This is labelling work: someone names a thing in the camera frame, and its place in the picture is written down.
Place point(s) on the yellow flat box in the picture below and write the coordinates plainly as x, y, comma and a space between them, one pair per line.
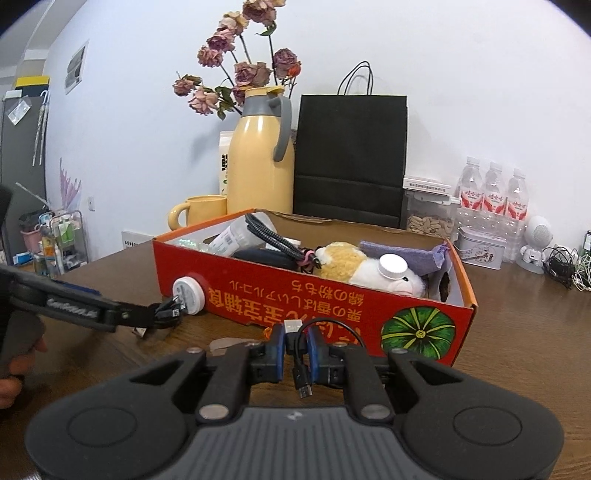
32, 81

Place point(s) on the grey cabinet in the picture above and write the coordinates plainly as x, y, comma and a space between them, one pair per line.
21, 157

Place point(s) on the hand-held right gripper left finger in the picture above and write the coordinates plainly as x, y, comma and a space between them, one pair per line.
276, 355

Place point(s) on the yellow mug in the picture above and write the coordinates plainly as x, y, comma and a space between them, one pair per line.
205, 210

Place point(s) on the purple wall decal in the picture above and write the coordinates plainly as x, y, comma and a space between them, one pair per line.
69, 184

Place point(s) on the dried pink rose bouquet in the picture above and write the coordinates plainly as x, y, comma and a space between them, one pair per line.
249, 71

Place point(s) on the metal storage cart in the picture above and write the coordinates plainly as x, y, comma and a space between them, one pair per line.
60, 244

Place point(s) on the white ribbed jar lid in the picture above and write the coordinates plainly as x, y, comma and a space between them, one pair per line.
393, 266

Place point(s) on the red cardboard box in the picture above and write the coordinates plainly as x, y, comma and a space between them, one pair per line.
286, 307

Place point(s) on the clear food container white lid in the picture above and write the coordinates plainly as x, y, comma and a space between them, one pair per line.
429, 217

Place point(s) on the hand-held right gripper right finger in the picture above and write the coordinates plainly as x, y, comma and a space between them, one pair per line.
314, 357

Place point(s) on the wall poster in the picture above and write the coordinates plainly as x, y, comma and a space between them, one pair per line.
76, 67

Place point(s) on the clear cotton swab box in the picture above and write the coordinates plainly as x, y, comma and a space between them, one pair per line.
231, 237

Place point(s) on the black paper bag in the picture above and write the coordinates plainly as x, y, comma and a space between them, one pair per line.
351, 152

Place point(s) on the white wall vent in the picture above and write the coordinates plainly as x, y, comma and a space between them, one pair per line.
136, 238

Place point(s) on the purple cloth pouch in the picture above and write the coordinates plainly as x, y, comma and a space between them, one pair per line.
415, 258

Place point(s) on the white printed tin box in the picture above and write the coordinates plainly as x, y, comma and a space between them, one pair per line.
480, 249

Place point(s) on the white snack pouch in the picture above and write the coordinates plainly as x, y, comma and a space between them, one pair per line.
225, 166

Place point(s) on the white robot-shaped speaker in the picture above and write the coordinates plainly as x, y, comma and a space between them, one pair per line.
538, 235

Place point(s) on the person's left hand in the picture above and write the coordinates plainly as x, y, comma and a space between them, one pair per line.
11, 392

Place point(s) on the yellow white plush hamster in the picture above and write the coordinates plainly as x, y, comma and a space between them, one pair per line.
341, 263

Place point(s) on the navy zip case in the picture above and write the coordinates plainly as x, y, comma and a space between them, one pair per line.
263, 258

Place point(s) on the white wall socket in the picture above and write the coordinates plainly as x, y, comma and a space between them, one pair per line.
91, 203

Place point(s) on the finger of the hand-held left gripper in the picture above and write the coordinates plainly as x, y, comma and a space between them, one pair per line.
136, 316

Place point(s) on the white flip-top cap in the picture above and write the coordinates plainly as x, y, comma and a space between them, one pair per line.
189, 295

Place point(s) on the yellow thermos jug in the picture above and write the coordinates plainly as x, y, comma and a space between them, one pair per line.
258, 161

